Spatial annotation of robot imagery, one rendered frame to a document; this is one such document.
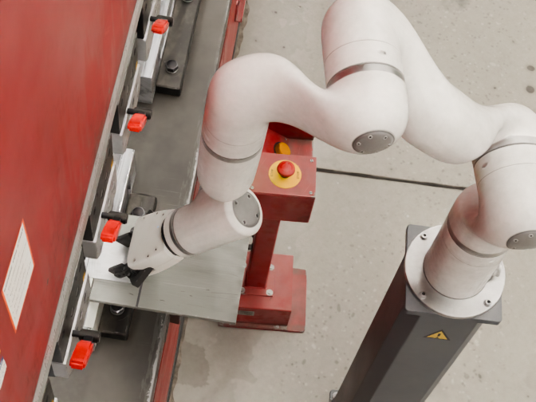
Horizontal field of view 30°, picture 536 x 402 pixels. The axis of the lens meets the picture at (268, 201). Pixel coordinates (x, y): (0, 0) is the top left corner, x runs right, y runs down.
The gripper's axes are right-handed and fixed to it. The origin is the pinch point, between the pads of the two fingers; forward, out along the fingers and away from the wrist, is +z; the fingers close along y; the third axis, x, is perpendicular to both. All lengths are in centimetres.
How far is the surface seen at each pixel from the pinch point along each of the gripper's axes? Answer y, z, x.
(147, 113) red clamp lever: -14.9, -19.4, -14.2
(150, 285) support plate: 3.9, -1.7, 5.7
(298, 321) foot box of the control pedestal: -36, 52, 96
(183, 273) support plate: 0.5, -5.2, 9.8
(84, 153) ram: 8.1, -34.4, -32.0
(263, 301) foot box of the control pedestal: -36, 50, 80
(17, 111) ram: 26, -62, -55
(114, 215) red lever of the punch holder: 4.9, -18.5, -15.3
